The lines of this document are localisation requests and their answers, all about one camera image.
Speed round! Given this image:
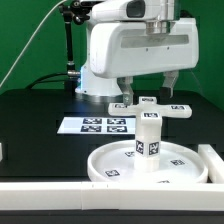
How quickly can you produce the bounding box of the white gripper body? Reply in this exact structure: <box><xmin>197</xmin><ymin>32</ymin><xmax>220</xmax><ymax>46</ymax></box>
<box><xmin>89</xmin><ymin>18</ymin><xmax>199</xmax><ymax>79</ymax></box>

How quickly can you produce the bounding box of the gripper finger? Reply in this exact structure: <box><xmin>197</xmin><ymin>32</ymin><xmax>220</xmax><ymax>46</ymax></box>
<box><xmin>117</xmin><ymin>77</ymin><xmax>134</xmax><ymax>106</ymax></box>
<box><xmin>160</xmin><ymin>71</ymin><xmax>179</xmax><ymax>98</ymax></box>

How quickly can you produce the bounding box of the white cross-shaped table base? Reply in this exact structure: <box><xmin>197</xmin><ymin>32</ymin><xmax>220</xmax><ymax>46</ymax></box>
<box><xmin>108</xmin><ymin>97</ymin><xmax>192</xmax><ymax>118</ymax></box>

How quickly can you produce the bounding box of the white round table top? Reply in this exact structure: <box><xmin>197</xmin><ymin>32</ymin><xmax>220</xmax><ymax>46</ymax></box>
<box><xmin>87</xmin><ymin>140</ymin><xmax>208</xmax><ymax>184</ymax></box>

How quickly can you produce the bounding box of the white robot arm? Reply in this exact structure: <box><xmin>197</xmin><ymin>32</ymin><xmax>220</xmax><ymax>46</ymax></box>
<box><xmin>76</xmin><ymin>0</ymin><xmax>199</xmax><ymax>105</ymax></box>

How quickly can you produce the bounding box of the white marker sheet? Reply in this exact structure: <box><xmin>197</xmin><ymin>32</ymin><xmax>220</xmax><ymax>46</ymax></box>
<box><xmin>57</xmin><ymin>117</ymin><xmax>135</xmax><ymax>135</ymax></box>

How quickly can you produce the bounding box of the white right fence block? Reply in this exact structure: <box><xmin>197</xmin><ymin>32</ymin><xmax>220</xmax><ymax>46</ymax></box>
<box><xmin>198</xmin><ymin>144</ymin><xmax>224</xmax><ymax>184</ymax></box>

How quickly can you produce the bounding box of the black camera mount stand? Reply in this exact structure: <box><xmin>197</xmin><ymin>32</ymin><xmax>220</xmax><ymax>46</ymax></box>
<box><xmin>59</xmin><ymin>0</ymin><xmax>101</xmax><ymax>94</ymax></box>

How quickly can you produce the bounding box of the white cable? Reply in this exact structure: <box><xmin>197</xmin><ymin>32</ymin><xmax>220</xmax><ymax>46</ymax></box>
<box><xmin>0</xmin><ymin>0</ymin><xmax>68</xmax><ymax>88</ymax></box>

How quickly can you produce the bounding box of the black cable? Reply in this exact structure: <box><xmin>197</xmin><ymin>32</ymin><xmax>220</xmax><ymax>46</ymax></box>
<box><xmin>25</xmin><ymin>72</ymin><xmax>81</xmax><ymax>90</ymax></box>

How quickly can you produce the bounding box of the white front fence rail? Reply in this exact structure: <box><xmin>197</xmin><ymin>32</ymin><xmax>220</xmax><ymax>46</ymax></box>
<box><xmin>0</xmin><ymin>182</ymin><xmax>224</xmax><ymax>211</ymax></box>

